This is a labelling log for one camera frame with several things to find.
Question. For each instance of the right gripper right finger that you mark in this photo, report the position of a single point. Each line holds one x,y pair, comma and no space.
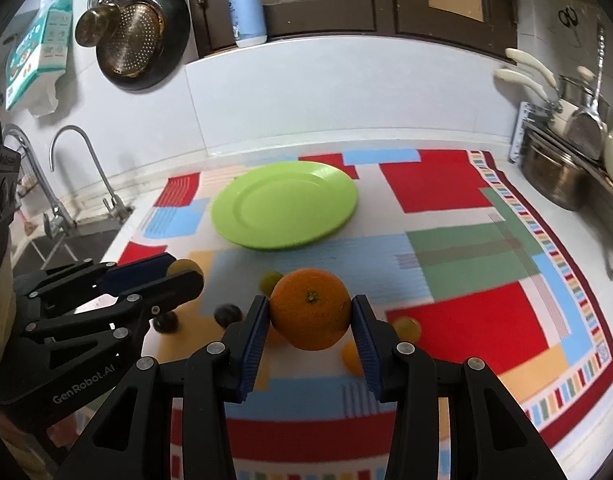
489,434

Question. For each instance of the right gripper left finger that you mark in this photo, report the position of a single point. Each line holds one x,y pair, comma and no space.
130,435

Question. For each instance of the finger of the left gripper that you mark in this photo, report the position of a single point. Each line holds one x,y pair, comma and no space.
146,289
80,282

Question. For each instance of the large orange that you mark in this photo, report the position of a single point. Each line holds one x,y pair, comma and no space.
310,308

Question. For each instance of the steel sink basin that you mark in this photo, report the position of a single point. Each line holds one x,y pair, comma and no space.
90,241

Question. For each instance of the dark plum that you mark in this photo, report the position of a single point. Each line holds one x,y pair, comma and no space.
227,314
166,323

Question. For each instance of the small yellow green fruit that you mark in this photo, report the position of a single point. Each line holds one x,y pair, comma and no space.
268,282

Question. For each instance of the green plate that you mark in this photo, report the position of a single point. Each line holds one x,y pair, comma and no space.
284,205

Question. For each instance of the small orange tangerine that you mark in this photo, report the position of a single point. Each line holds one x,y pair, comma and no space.
351,359

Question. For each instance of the colourful patchwork mat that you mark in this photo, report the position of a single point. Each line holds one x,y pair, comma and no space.
454,239

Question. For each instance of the teal white paper package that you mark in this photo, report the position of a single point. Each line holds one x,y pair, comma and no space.
38,60

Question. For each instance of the brass strainer ladle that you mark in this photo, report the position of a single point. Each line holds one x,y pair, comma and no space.
127,38

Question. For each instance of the black frying pan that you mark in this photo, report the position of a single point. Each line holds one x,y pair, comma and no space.
175,19

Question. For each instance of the steel cooking pot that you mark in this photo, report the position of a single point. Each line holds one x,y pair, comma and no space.
553,173

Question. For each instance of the blue white soap bottle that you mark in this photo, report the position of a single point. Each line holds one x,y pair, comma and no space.
248,22

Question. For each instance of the steel skimmer ladle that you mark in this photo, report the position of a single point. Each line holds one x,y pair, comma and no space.
585,126

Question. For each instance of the black scissors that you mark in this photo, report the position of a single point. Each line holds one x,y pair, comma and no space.
568,17

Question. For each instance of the cream pan handle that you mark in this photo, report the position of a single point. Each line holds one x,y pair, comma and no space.
514,77
522,57

